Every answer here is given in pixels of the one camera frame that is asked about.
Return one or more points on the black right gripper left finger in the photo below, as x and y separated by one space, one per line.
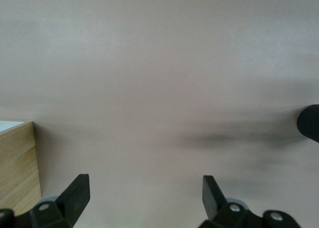
74 203

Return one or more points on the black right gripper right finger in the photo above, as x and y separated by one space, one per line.
214 205

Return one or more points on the black ribbed cylinder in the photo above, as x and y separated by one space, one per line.
310 123

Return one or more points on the wooden drawer cabinet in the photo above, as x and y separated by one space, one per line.
17 168

